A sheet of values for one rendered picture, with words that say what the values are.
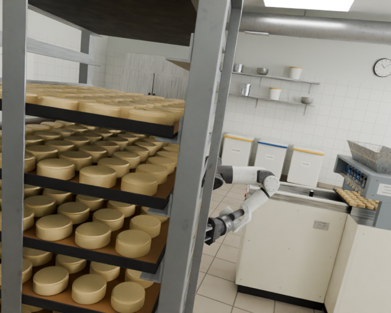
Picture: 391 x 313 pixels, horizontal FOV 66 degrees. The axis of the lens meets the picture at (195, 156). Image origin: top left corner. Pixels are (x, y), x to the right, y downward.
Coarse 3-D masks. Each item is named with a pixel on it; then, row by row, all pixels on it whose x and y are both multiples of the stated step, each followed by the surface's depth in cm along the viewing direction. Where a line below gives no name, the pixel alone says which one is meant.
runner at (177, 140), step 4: (216, 104) 92; (212, 112) 81; (180, 120) 34; (180, 124) 34; (180, 128) 34; (180, 132) 34; (176, 136) 38; (180, 136) 34; (156, 140) 35; (160, 140) 35; (164, 140) 35; (168, 140) 34; (172, 140) 35; (176, 140) 35
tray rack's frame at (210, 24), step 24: (24, 0) 34; (216, 0) 31; (240, 0) 79; (24, 24) 35; (216, 24) 31; (24, 48) 35; (192, 48) 32; (216, 48) 32; (24, 72) 36; (192, 72) 33; (216, 72) 32; (24, 96) 36; (192, 96) 33; (24, 120) 37; (192, 120) 34; (24, 144) 38; (192, 144) 34; (192, 168) 35; (192, 192) 35; (192, 216) 36; (168, 240) 37; (192, 240) 40; (168, 264) 38; (168, 288) 38; (168, 312) 39
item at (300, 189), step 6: (282, 186) 252; (288, 186) 251; (294, 186) 250; (300, 186) 249; (306, 186) 250; (300, 192) 250; (306, 192) 250; (318, 192) 248; (324, 192) 247; (330, 192) 247; (330, 198) 248; (336, 198) 247
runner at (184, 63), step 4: (192, 36) 32; (192, 40) 32; (192, 44) 32; (188, 56) 32; (168, 60) 34; (172, 60) 33; (176, 60) 33; (180, 60) 33; (184, 60) 32; (188, 60) 32; (176, 64) 38; (180, 64) 37; (184, 64) 36; (188, 64) 35; (184, 68) 44; (188, 68) 43; (220, 72) 87; (220, 76) 90
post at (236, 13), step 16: (240, 16) 87; (224, 64) 90; (224, 80) 91; (224, 96) 92; (224, 112) 93; (208, 160) 97; (208, 176) 98; (208, 192) 99; (208, 208) 100; (192, 272) 106; (192, 288) 107; (192, 304) 108
